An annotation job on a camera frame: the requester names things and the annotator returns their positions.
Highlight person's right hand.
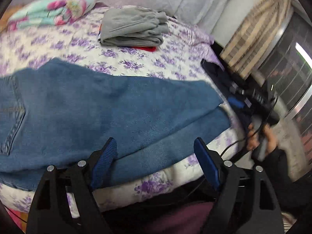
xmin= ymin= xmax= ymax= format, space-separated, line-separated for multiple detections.
xmin=246 ymin=122 xmax=277 ymax=157

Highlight dark cloth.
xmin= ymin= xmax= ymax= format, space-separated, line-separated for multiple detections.
xmin=201 ymin=41 xmax=245 ymax=127

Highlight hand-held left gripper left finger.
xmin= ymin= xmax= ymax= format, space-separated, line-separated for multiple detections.
xmin=26 ymin=137 xmax=119 ymax=234

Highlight blue denim pants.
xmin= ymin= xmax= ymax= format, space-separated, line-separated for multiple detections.
xmin=0 ymin=58 xmax=231 ymax=192

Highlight black cable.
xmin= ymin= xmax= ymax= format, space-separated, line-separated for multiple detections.
xmin=219 ymin=95 xmax=279 ymax=159

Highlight maroon clothing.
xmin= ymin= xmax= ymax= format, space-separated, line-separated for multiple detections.
xmin=146 ymin=202 xmax=216 ymax=234

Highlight person's right forearm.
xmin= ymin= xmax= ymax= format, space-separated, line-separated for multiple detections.
xmin=264 ymin=148 xmax=312 ymax=211

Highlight folded grey pants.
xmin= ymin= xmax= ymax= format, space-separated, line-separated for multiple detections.
xmin=99 ymin=7 xmax=170 ymax=47

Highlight metal framed window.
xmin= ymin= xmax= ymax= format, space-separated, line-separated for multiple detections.
xmin=253 ymin=12 xmax=312 ymax=152

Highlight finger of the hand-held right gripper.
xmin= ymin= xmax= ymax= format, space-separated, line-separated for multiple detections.
xmin=228 ymin=82 xmax=245 ymax=95
xmin=229 ymin=97 xmax=251 ymax=110

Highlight striped beige curtain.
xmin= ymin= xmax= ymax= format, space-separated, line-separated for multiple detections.
xmin=219 ymin=0 xmax=294 ymax=79

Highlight colourful folded blanket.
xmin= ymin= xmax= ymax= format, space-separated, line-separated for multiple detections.
xmin=7 ymin=0 xmax=97 ymax=28

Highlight red cloth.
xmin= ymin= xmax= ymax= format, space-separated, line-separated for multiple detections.
xmin=132 ymin=45 xmax=156 ymax=53

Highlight purple floral bed sheet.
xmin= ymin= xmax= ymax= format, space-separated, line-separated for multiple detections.
xmin=0 ymin=5 xmax=246 ymax=220

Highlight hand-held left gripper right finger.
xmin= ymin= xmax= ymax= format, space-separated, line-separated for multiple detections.
xmin=193 ymin=137 xmax=285 ymax=234

